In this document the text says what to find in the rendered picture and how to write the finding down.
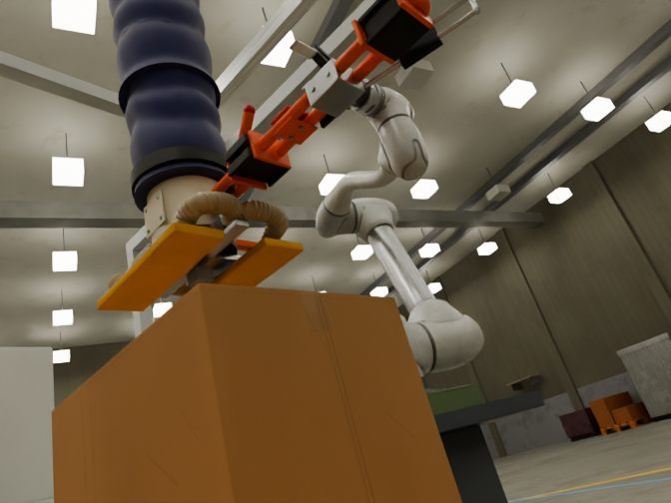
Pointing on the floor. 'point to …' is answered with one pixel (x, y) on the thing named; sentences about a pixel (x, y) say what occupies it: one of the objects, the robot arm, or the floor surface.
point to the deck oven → (651, 373)
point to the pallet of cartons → (619, 412)
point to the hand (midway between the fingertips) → (302, 65)
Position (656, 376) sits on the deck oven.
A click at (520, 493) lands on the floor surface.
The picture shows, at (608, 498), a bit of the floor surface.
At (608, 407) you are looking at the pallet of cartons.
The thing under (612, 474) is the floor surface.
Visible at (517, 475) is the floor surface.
